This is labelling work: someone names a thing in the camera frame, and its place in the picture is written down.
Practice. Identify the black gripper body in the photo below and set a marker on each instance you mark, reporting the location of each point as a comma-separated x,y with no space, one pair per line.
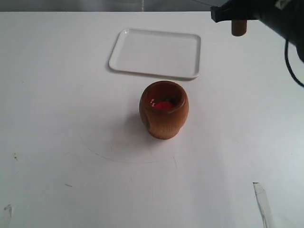
285,17

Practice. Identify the brown wooden pestle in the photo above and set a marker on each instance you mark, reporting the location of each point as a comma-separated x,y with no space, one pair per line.
238,27

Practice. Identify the wooden mortar cup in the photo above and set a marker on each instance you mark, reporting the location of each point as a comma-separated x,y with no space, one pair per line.
164,124

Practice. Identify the red object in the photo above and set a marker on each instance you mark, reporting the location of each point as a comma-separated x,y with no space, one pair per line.
164,105

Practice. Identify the white rectangular plastic tray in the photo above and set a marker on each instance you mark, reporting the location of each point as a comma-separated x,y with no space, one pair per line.
157,53

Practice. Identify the clear tape strip right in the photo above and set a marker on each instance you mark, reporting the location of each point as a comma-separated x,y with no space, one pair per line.
263,205

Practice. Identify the clear tape piece left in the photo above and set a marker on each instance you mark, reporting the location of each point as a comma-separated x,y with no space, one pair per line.
6,216

